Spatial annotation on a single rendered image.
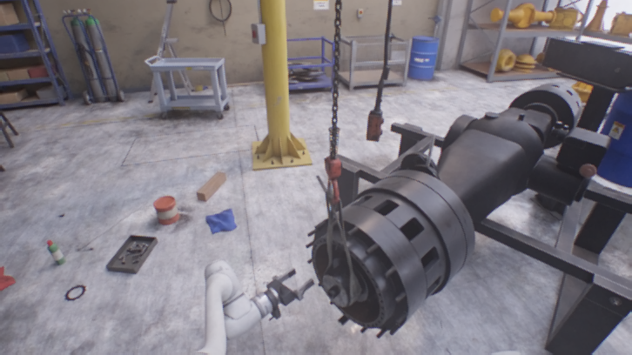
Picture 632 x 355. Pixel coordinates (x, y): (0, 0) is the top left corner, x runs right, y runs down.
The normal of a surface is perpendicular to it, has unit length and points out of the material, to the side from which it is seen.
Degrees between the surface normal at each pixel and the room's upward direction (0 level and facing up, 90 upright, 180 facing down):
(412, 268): 50
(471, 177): 28
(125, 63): 90
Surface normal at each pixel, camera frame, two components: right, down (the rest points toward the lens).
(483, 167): -0.34, -0.62
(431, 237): 0.46, -0.37
